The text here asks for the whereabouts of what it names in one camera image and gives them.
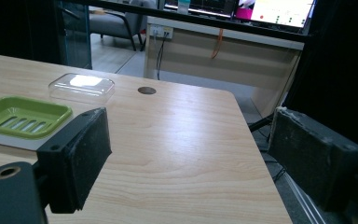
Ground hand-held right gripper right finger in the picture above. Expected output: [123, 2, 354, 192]
[267, 106, 358, 213]

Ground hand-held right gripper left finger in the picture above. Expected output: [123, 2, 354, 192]
[35, 106, 113, 215]

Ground green soap dish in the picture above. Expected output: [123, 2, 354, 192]
[0, 95, 74, 140]

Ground clear plastic lid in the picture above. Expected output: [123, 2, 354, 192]
[48, 72, 117, 105]

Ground black curtain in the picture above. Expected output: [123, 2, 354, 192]
[282, 0, 358, 162]
[0, 0, 63, 65]

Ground round desk grommet hole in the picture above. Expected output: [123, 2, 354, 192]
[137, 86, 158, 95]

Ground beige desk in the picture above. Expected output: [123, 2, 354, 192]
[143, 16, 306, 118]

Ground glass partition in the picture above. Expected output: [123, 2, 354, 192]
[57, 0, 93, 70]

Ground computer monitor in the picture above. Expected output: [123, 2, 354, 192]
[234, 0, 318, 35]
[163, 0, 240, 19]

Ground grey armchair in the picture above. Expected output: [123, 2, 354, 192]
[89, 0, 157, 52]

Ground black cable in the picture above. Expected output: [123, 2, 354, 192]
[156, 32, 170, 81]

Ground orange cable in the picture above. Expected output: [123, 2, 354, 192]
[210, 28, 225, 60]

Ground white wall socket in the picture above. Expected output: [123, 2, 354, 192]
[149, 23, 174, 40]

